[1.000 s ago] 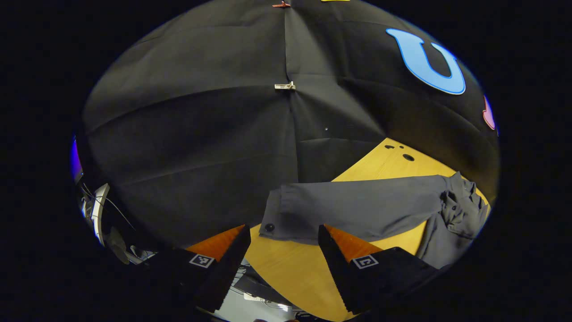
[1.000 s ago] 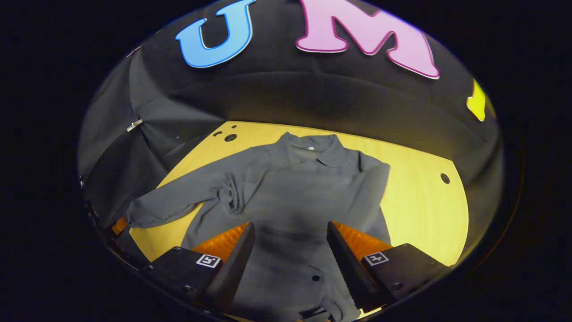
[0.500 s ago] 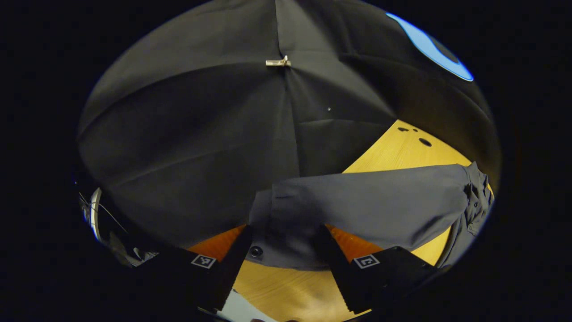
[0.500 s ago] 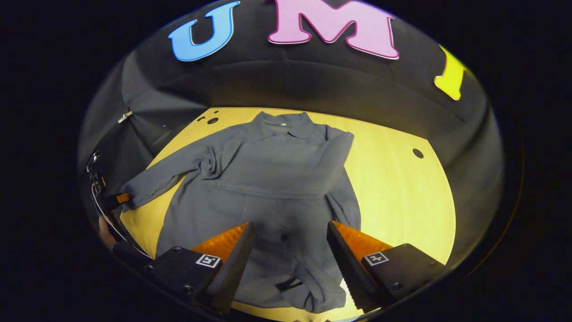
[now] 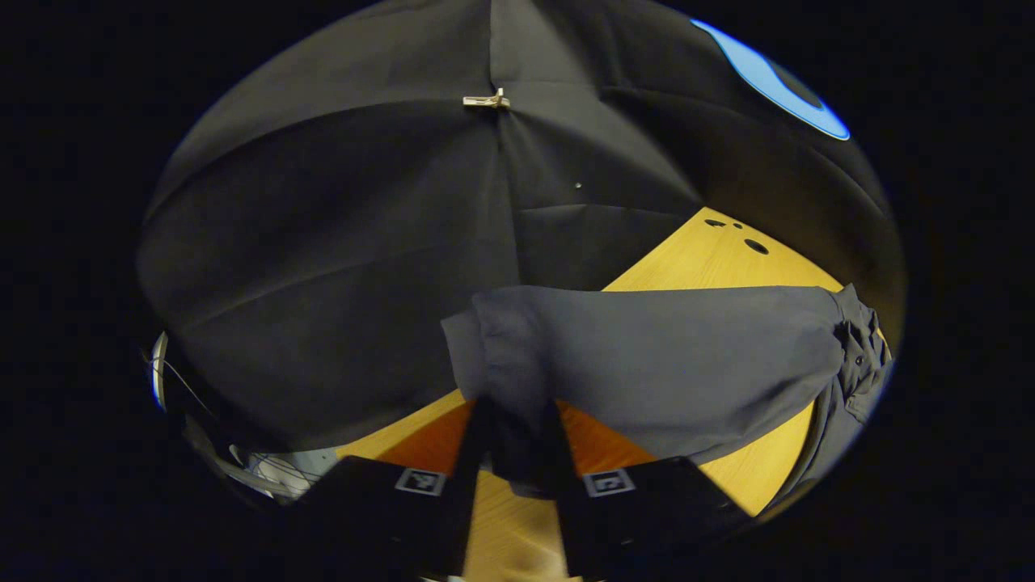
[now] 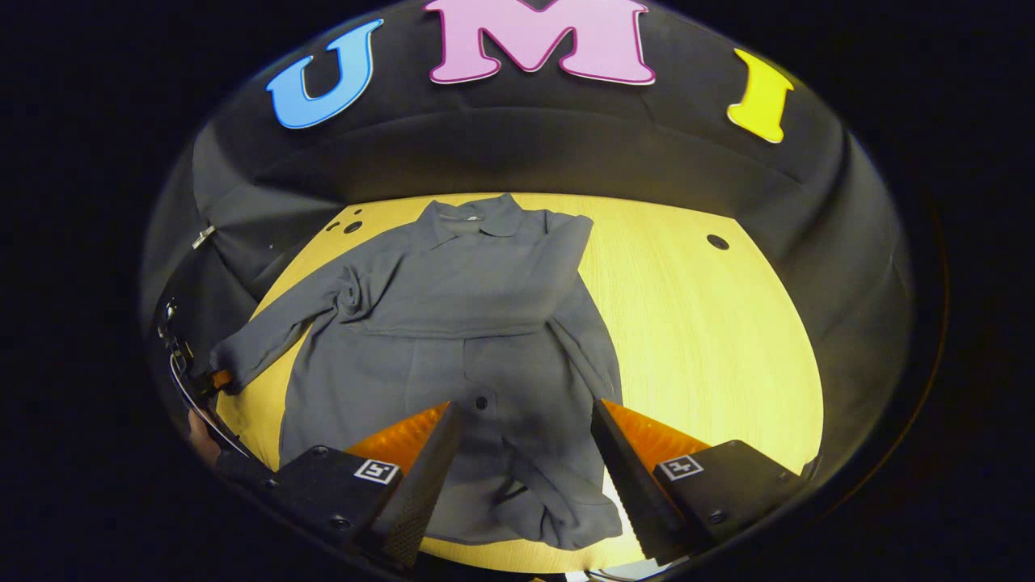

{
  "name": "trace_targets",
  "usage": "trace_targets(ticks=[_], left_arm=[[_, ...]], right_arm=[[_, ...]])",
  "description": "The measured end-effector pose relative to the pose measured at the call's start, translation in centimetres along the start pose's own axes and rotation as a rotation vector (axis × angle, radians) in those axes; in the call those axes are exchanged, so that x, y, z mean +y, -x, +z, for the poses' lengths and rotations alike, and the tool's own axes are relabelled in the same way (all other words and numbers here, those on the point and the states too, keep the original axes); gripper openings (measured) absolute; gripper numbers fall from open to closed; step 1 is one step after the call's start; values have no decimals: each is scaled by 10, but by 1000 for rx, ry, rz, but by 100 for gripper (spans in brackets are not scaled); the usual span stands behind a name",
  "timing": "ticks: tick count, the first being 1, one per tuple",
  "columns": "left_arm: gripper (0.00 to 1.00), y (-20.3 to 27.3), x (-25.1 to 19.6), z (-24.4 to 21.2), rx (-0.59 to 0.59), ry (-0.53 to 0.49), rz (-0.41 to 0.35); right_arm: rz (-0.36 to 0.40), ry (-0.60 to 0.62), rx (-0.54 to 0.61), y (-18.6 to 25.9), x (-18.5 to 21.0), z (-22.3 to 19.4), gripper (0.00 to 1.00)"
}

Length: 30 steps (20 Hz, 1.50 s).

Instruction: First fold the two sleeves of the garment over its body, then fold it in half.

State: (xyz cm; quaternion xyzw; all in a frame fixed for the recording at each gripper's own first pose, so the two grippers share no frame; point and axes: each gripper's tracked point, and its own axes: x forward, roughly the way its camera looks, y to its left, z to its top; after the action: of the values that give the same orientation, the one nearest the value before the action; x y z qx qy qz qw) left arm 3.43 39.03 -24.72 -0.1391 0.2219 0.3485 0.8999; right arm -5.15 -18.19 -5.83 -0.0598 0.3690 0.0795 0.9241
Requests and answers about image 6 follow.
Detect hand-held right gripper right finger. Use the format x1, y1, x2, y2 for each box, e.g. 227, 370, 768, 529
590, 399, 809, 567

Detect grey button-up shirt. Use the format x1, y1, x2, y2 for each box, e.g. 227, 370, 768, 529
209, 192, 625, 550

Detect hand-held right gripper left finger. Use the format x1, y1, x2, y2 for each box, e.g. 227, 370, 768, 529
255, 402, 466, 571

